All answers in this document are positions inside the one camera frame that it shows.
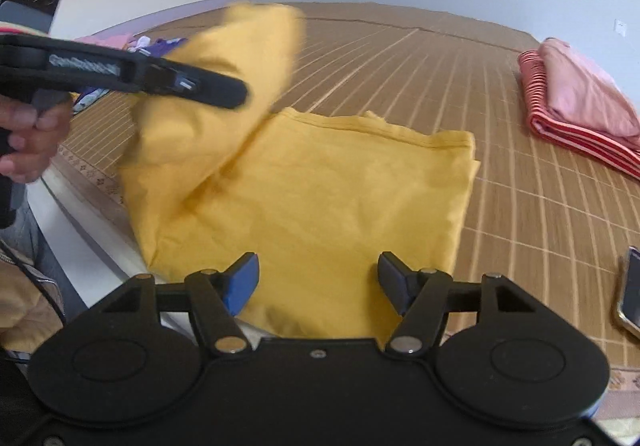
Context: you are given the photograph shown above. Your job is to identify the bamboo bed mat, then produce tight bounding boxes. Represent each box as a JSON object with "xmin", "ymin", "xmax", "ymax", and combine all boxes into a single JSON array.
[{"xmin": 55, "ymin": 1, "xmax": 640, "ymax": 422}]

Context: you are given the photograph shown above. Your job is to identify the person's tan jacket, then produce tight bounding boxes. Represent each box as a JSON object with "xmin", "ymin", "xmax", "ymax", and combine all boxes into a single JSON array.
[{"xmin": 0, "ymin": 246, "xmax": 66, "ymax": 354}]

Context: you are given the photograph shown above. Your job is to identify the purple garment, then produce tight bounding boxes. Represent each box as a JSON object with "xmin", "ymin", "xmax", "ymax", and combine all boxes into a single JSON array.
[{"xmin": 131, "ymin": 37, "xmax": 190, "ymax": 61}]

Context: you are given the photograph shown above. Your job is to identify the light blue patterned cloth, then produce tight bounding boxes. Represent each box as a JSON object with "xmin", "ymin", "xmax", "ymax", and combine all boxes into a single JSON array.
[{"xmin": 72, "ymin": 88, "xmax": 108, "ymax": 114}]

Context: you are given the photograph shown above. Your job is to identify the yellow garment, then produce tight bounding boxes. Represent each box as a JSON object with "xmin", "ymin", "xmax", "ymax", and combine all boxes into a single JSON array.
[{"xmin": 117, "ymin": 3, "xmax": 481, "ymax": 352}]

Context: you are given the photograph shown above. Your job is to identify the red striped folded cloth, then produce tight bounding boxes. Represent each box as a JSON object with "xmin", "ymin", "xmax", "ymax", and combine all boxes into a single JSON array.
[{"xmin": 517, "ymin": 48, "xmax": 640, "ymax": 179}]

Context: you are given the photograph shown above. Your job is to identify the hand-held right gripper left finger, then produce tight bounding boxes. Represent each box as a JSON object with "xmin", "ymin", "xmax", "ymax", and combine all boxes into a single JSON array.
[{"xmin": 100, "ymin": 252, "xmax": 261, "ymax": 358}]

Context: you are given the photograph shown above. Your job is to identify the person's left hand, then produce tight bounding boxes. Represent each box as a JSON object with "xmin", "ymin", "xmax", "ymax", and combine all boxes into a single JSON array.
[{"xmin": 0, "ymin": 95, "xmax": 74, "ymax": 185}]

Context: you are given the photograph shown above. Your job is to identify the pink folded garment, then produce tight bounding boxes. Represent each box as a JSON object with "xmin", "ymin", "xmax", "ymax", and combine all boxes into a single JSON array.
[{"xmin": 537, "ymin": 38, "xmax": 640, "ymax": 149}]

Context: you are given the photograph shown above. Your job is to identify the smartphone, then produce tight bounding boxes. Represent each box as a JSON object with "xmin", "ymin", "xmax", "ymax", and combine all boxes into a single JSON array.
[{"xmin": 614, "ymin": 246, "xmax": 640, "ymax": 342}]

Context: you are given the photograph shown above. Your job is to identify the light pink garment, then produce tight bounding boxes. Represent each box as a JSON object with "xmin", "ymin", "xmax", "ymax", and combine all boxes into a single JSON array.
[{"xmin": 82, "ymin": 32, "xmax": 136, "ymax": 50}]

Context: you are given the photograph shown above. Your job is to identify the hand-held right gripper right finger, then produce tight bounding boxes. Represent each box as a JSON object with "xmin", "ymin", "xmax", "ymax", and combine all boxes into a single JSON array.
[{"xmin": 377, "ymin": 251, "xmax": 543, "ymax": 358}]

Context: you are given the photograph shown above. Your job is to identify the person's grey trousers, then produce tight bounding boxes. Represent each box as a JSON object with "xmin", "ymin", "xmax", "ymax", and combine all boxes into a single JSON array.
[{"xmin": 10, "ymin": 203, "xmax": 66, "ymax": 297}]

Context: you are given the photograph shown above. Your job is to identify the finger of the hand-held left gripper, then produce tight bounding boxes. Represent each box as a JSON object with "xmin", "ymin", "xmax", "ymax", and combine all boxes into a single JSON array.
[{"xmin": 142, "ymin": 57, "xmax": 249, "ymax": 111}]

